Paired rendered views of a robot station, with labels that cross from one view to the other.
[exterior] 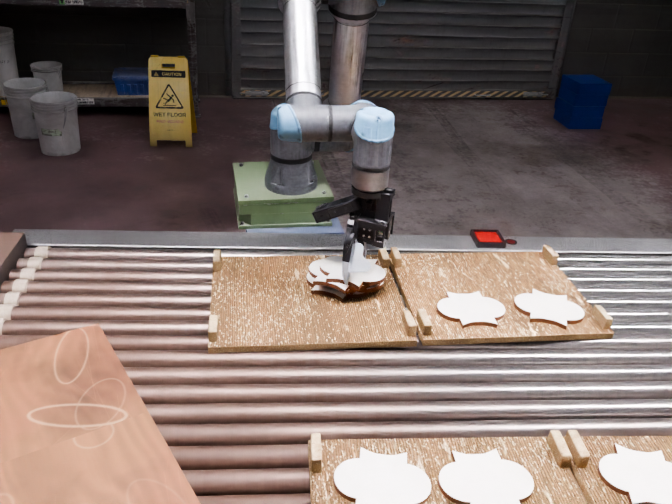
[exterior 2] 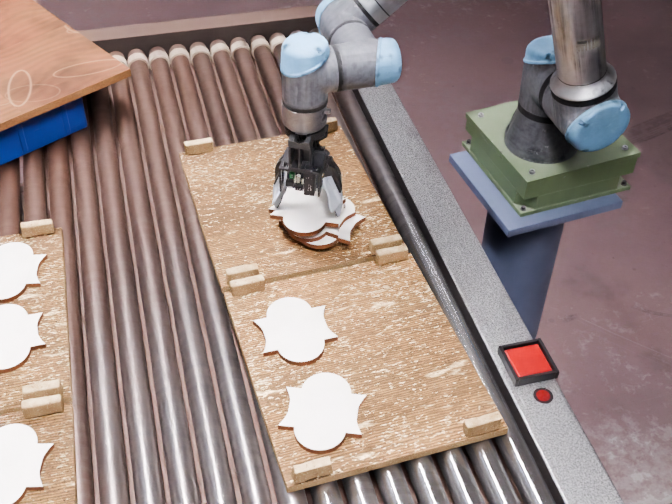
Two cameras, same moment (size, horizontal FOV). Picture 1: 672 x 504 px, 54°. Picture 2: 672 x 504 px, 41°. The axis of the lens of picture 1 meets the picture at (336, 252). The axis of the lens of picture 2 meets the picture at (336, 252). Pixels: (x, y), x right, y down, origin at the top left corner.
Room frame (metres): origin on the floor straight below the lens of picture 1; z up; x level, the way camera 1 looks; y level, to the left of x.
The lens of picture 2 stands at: (1.09, -1.31, 2.07)
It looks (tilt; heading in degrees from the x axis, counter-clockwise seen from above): 43 degrees down; 81
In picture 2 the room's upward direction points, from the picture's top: 1 degrees clockwise
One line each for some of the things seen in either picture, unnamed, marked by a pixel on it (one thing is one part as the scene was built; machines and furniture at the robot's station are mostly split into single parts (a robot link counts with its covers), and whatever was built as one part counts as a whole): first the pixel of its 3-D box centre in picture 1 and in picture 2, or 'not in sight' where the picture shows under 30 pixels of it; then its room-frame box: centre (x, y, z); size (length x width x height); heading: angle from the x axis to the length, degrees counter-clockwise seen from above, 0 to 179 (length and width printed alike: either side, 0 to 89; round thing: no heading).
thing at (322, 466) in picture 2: (602, 316); (312, 469); (1.18, -0.57, 0.95); 0.06 x 0.02 x 0.03; 10
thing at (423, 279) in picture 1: (491, 293); (356, 358); (1.28, -0.36, 0.93); 0.41 x 0.35 x 0.02; 100
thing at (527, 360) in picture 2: (487, 239); (527, 362); (1.56, -0.40, 0.92); 0.06 x 0.06 x 0.01; 6
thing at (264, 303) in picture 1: (306, 297); (286, 201); (1.21, 0.06, 0.93); 0.41 x 0.35 x 0.02; 99
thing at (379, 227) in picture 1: (370, 213); (304, 154); (1.23, -0.07, 1.13); 0.09 x 0.08 x 0.12; 71
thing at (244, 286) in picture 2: (424, 322); (247, 285); (1.12, -0.19, 0.95); 0.06 x 0.02 x 0.03; 10
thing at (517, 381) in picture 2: (487, 238); (527, 361); (1.56, -0.40, 0.92); 0.08 x 0.08 x 0.02; 6
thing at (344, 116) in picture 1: (357, 123); (361, 59); (1.33, -0.03, 1.29); 0.11 x 0.11 x 0.08; 8
